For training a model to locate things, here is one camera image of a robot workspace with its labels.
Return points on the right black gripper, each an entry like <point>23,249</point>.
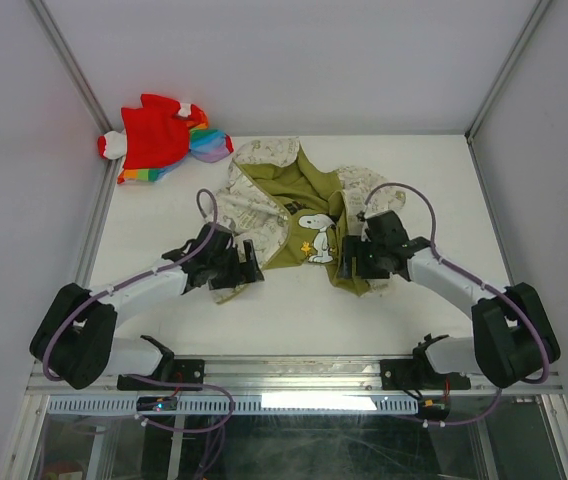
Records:
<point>352,245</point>

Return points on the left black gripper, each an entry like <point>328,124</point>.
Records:
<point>243,272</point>

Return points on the cream green printed jacket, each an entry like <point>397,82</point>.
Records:
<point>296,214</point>

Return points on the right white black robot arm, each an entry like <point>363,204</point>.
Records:
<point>511,341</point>

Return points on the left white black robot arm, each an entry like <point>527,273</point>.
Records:
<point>76,341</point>

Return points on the red rainbow striped garment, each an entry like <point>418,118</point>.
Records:
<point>158,135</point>

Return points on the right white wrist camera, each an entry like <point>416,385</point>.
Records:
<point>364,225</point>

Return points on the aluminium front rail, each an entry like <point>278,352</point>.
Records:
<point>244,374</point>

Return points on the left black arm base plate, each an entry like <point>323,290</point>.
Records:
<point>166,377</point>

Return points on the grey slotted cable duct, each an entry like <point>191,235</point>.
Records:
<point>270,403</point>

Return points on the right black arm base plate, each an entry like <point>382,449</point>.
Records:
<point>414,374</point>

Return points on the right aluminium corner post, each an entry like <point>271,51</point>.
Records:
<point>507,68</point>

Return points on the aluminium corner post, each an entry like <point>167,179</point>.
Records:
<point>57,41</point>
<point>507,68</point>

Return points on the left aluminium corner post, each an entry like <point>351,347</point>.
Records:
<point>57,41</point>

